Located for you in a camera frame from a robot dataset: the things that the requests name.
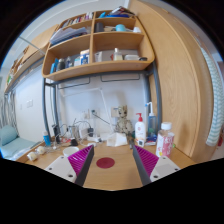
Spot white bowl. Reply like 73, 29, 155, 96
63, 146, 79, 157

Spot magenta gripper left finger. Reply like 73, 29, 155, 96
68, 145, 94, 186

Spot wooden wall shelf unit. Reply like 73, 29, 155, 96
42, 11, 155, 81

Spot clear blue spray bottle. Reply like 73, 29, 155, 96
145, 102, 156, 137

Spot striped hanging towel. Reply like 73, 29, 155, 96
201, 49, 224, 146

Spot white pump bottle red cap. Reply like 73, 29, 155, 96
135, 113, 146, 142

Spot folded grey clothes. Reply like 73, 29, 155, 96
50, 27, 88, 45

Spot white tissue pack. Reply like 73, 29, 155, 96
107, 133, 127, 147

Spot pink labelled plastic bottle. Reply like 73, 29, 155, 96
156, 122, 175, 157

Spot Groot figurine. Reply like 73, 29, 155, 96
116, 106, 133, 135

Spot small cream round toy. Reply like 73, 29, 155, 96
27, 152, 37, 161

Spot teal pillow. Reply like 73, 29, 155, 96
0, 125, 18, 145

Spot dark red round coaster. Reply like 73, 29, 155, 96
96, 157, 115, 169

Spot white power strip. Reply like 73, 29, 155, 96
87, 136, 102, 143

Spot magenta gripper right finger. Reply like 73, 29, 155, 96
133, 145, 158, 186

